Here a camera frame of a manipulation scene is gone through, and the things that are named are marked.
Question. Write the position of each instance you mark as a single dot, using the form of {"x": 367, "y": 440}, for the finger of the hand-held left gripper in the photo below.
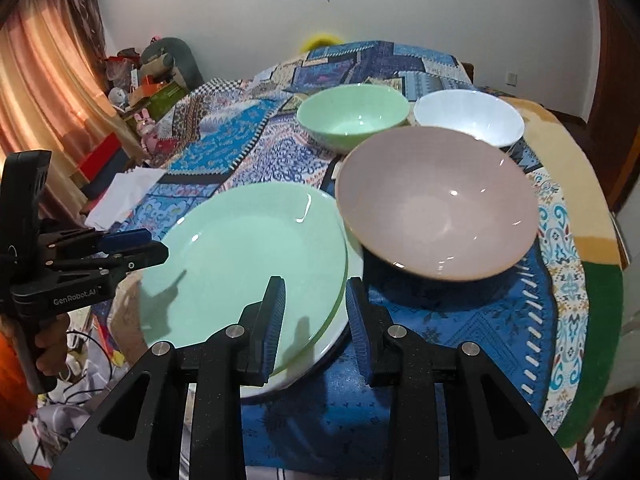
{"x": 145, "y": 257}
{"x": 122, "y": 240}

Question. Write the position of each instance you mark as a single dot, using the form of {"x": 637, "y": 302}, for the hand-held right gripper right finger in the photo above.
{"x": 357, "y": 330}

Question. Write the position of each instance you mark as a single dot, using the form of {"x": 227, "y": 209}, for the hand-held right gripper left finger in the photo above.
{"x": 275, "y": 330}

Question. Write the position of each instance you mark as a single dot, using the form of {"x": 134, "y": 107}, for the white plate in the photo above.
{"x": 320, "y": 357}

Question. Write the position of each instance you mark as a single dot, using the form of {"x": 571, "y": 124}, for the green plate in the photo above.
{"x": 240, "y": 260}

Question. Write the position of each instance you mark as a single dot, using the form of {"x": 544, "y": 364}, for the pink bowl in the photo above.
{"x": 435, "y": 210}

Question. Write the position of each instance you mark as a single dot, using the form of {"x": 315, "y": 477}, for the green bowl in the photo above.
{"x": 350, "y": 110}

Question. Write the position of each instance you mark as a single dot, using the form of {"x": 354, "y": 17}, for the white bowl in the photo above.
{"x": 465, "y": 112}

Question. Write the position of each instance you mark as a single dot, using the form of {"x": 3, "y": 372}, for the person's left hand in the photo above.
{"x": 54, "y": 345}

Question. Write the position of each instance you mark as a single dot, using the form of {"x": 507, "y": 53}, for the white paper sheet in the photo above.
{"x": 125, "y": 195}

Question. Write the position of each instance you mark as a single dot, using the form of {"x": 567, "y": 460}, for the red box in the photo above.
{"x": 102, "y": 157}

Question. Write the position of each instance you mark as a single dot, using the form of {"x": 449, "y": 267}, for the patchwork printed blanket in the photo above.
{"x": 450, "y": 340}

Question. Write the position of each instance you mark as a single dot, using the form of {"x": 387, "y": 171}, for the pink bunny toy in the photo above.
{"x": 146, "y": 127}

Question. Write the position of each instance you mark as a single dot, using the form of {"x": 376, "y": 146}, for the orange curtain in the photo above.
{"x": 45, "y": 85}

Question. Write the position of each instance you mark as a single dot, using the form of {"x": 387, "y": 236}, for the small white fan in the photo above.
{"x": 116, "y": 95}

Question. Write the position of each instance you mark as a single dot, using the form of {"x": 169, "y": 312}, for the green storage box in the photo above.
{"x": 167, "y": 100}

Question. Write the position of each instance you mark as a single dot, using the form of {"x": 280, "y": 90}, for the grey plush toy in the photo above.
{"x": 182, "y": 60}

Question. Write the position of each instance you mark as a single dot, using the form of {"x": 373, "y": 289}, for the beige green fleece blanket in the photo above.
{"x": 595, "y": 220}

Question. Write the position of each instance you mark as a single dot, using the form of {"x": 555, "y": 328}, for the yellow fuzzy cushion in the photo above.
{"x": 320, "y": 41}

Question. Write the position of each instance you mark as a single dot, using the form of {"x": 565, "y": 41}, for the wooden door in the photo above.
{"x": 617, "y": 70}

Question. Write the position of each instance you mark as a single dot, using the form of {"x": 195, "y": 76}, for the white wall outlet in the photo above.
{"x": 512, "y": 78}

